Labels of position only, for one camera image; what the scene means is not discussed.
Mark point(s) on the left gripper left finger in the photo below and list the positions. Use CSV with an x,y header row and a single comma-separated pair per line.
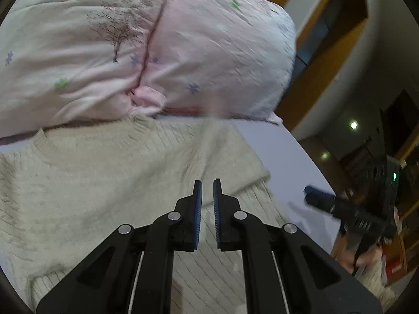
x,y
131,271

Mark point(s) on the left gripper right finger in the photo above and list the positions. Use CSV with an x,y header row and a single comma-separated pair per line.
x,y
285,271

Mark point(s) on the cream cable-knit sweater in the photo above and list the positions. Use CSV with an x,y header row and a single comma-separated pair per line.
x,y
68,188

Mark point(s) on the pink floral duvet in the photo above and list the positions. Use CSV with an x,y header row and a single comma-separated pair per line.
x,y
73,60

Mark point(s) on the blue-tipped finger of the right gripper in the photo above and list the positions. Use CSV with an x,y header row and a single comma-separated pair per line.
x,y
311,190

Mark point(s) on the fuzzy beige right sleeve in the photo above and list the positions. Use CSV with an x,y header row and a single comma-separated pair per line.
x,y
371,279

